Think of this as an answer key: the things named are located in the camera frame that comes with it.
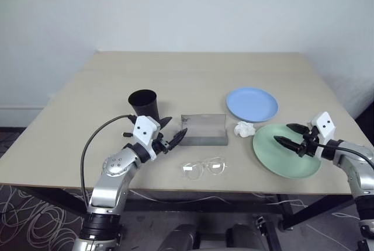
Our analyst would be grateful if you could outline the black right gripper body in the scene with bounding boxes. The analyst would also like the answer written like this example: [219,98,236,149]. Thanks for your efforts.
[295,127,319,157]

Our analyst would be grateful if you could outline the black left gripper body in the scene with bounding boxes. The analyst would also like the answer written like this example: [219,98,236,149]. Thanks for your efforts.
[151,130,172,155]

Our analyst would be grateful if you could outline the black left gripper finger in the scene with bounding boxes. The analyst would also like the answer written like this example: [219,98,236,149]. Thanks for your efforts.
[159,116,173,131]
[168,128,188,149]

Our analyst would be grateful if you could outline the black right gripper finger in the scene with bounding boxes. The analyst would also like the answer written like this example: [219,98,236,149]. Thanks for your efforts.
[273,135,301,151]
[286,123,309,135]

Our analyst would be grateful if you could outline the green plate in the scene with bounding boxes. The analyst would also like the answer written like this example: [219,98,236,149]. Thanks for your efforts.
[252,124,321,180]

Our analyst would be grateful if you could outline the white tissue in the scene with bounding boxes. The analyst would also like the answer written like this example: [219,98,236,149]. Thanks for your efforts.
[233,121,256,139]

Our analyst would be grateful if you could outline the black plastic cup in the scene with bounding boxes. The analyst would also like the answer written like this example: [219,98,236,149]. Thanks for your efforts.
[127,89,161,123]

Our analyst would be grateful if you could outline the grey glasses case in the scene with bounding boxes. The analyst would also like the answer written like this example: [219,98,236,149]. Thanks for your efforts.
[177,113,229,147]

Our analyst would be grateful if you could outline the blue plate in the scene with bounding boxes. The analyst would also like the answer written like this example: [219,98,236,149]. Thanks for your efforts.
[226,86,279,124]

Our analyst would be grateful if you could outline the dark rounded shape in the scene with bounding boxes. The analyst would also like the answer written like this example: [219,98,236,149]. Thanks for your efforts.
[157,224,200,251]

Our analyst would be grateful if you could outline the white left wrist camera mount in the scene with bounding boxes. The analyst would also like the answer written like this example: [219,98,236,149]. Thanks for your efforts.
[131,115,161,162]

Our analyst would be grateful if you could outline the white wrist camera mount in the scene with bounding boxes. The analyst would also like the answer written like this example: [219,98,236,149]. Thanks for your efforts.
[310,111,337,158]
[131,115,161,162]

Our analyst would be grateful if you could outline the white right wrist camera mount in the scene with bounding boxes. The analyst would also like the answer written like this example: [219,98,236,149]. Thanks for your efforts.
[310,111,337,158]

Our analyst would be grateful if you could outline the clear frame eyeglasses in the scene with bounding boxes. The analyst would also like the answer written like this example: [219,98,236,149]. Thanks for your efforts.
[179,156,229,180]

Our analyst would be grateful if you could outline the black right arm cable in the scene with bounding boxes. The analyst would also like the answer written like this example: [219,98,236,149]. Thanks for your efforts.
[314,142,374,163]

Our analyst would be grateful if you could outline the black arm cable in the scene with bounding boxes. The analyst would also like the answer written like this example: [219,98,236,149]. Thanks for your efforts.
[81,114,136,214]
[314,142,374,163]

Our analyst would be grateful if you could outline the white floor cable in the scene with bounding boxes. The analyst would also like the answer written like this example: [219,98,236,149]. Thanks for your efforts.
[128,189,309,208]

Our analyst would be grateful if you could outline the black metal table frame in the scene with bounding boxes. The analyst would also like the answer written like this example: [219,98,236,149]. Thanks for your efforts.
[11,186,357,251]

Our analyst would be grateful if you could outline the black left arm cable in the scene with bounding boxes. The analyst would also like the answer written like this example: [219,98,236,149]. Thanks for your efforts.
[81,114,136,214]

